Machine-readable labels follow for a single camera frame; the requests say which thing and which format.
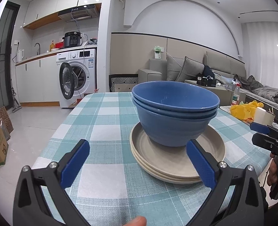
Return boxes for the black pressure cooker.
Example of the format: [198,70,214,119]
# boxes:
[62,31,83,49]

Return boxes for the white paper cup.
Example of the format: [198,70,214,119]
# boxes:
[254,107,275,125]

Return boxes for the blue ceramic bowl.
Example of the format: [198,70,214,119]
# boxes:
[131,81,220,113]
[132,98,218,147]

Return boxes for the white curtain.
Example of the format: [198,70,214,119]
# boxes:
[241,21,278,92]

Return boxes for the white washing machine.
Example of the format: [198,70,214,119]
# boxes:
[56,48,97,109]

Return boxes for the white kitchen base cabinet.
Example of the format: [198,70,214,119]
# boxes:
[15,54,60,107]

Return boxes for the teal checked tablecloth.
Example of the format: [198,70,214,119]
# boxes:
[32,92,271,226]

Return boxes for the clear plastic bottle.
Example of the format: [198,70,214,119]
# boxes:
[231,83,241,106]

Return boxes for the cream ribbed plate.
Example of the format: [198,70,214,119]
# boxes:
[129,122,226,170]
[130,146,204,180]
[135,160,203,184]

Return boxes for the upright vacuum cleaner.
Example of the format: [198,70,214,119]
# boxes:
[11,87,23,113]

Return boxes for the black cardboard box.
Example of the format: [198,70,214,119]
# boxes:
[197,75,217,87]

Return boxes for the brown patterned board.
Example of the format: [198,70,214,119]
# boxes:
[0,107,14,134]

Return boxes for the white upper kitchen cabinets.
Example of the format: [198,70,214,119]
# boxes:
[22,0,106,30]

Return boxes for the beige sofa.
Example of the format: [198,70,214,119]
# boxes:
[138,50,246,92]

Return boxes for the chair with patterned cushion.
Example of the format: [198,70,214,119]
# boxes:
[108,74,139,93]

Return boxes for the white wall controller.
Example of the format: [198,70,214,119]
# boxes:
[153,46,165,59]

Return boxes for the range hood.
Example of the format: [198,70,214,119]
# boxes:
[58,3,102,21]

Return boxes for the yellow plastic bag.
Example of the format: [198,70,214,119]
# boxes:
[230,100,264,121]

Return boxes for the black framed glass door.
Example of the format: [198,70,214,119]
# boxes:
[0,1,20,111]

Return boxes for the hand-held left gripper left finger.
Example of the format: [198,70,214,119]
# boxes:
[13,139,90,226]

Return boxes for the dark clothing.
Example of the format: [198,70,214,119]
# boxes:
[203,65,216,79]

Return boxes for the grey blanket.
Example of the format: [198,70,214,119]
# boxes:
[233,74,278,106]

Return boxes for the beige side cabinet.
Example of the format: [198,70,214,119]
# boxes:
[185,79,246,106]

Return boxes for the person's left hand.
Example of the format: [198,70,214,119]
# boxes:
[122,216,147,226]

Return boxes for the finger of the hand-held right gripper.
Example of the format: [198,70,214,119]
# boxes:
[252,133,278,155]
[250,122,278,138]

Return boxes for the person's right hand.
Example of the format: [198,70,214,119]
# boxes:
[267,152,278,186]

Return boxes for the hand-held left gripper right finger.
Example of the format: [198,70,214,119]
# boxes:
[186,139,269,226]

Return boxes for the grey sofa pillow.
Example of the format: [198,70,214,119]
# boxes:
[166,54,186,82]
[177,56,205,83]

